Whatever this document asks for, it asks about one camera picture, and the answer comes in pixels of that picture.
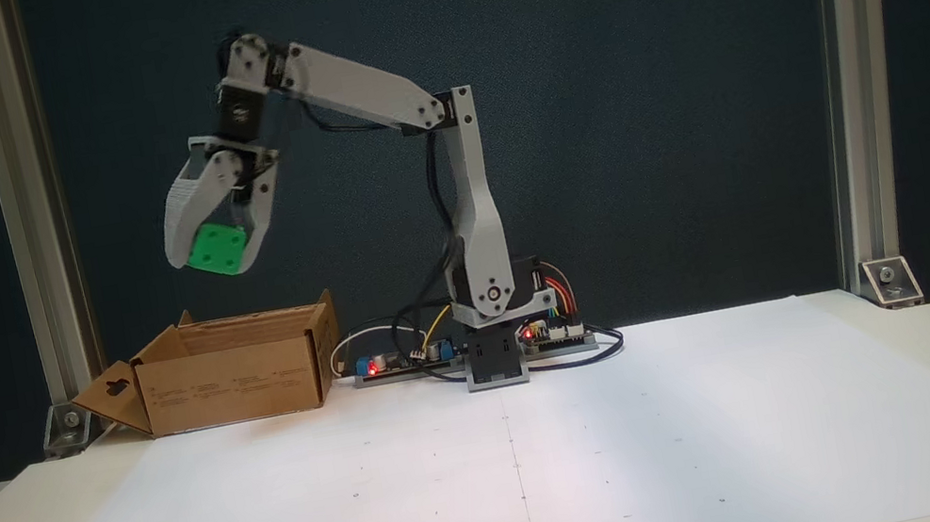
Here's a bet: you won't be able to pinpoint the black servo cable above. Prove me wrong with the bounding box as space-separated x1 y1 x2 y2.
301 82 406 144
361 126 484 380

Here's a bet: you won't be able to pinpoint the thin yellow power wire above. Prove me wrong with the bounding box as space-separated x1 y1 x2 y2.
412 305 458 356

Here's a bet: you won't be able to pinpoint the white cable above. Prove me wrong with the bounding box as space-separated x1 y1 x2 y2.
325 320 410 381

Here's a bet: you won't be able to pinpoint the orange jumper wire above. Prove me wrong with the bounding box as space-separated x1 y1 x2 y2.
537 255 580 324

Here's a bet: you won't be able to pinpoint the grey smooth narrow gripper finger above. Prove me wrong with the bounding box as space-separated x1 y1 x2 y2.
220 158 298 276

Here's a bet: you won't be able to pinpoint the metal corner bracket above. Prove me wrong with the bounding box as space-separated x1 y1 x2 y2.
859 252 925 313
37 397 99 458

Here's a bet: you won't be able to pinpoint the controller board with jumper wires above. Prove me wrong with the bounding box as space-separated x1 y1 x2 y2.
519 307 598 359

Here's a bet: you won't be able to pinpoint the green dice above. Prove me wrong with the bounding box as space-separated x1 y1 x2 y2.
182 216 253 284

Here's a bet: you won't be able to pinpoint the black power cable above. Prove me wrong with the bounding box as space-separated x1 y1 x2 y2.
419 319 628 395

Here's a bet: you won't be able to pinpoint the brown cardboard box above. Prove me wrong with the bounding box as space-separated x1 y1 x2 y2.
61 285 352 451

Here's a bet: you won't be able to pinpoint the blue power circuit board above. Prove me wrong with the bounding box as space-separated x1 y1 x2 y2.
351 334 467 389

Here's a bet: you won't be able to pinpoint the grey ribbed wide gripper finger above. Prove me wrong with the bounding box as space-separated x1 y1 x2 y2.
150 145 262 271

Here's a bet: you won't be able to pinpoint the aluminium frame post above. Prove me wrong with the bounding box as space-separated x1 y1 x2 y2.
792 0 930 300
0 0 110 416

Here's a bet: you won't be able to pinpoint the red jumper wire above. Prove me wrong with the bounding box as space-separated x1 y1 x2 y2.
542 267 577 323

